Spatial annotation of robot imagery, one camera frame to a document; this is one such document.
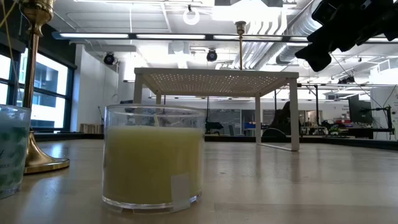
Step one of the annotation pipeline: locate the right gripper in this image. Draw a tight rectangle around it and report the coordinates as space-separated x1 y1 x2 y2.
294 0 398 72

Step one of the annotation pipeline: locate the brass candlestick holder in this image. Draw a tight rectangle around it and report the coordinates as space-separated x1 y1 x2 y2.
234 21 247 71
18 0 71 175

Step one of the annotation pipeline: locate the yellow candle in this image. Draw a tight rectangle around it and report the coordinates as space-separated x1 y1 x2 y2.
101 103 206 214

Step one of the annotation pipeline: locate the blue candle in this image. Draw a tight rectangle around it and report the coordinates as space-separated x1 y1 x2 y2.
0 104 32 200

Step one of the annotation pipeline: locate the black computer monitor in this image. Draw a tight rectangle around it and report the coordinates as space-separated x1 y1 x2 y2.
348 94 373 124

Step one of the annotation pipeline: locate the person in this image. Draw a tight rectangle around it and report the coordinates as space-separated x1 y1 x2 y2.
269 101 302 136

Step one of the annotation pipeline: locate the white perforated metal shelf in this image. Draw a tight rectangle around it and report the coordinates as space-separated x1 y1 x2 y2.
133 67 300 152

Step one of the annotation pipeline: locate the long linear ceiling light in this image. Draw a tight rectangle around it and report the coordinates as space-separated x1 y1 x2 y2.
52 30 398 44

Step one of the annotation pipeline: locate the large dark-framed window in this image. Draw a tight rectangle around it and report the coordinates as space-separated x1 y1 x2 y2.
0 46 75 133

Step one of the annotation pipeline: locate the silver ventilation duct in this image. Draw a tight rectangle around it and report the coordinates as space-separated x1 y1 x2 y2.
275 0 315 66

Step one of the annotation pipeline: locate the black aluminium table frame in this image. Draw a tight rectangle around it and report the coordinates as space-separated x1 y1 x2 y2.
27 132 398 152

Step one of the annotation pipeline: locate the white ring lamp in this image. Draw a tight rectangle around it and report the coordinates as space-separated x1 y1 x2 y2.
182 7 200 26

